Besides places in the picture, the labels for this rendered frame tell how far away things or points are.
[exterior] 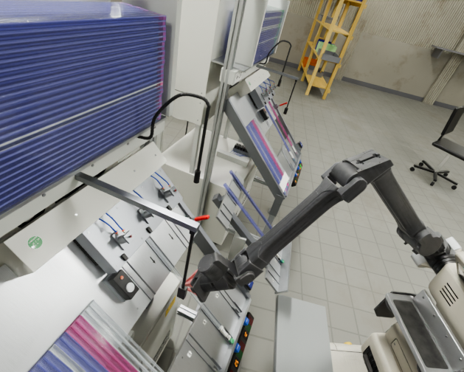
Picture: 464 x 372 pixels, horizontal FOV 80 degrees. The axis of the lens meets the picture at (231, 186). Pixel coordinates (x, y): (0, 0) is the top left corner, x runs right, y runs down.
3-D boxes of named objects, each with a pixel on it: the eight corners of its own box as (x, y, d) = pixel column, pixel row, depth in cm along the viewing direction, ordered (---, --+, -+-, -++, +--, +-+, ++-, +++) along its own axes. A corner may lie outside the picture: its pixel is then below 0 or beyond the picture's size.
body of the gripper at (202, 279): (188, 288, 83) (206, 286, 79) (203, 263, 91) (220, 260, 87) (200, 303, 85) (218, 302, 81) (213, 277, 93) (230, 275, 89)
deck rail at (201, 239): (239, 297, 121) (251, 295, 117) (237, 300, 119) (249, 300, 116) (140, 162, 99) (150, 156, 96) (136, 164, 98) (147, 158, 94)
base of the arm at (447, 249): (462, 260, 88) (439, 232, 97) (454, 248, 84) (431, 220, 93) (434, 271, 91) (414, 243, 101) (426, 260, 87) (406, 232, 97)
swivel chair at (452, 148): (448, 175, 437) (498, 115, 376) (459, 196, 386) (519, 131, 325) (406, 159, 449) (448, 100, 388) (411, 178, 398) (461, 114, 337)
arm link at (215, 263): (257, 278, 78) (250, 257, 85) (234, 256, 72) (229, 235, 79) (223, 300, 79) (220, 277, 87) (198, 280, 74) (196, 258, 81)
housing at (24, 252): (142, 175, 100) (167, 161, 92) (9, 280, 61) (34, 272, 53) (128, 156, 97) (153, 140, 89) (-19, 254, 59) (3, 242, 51)
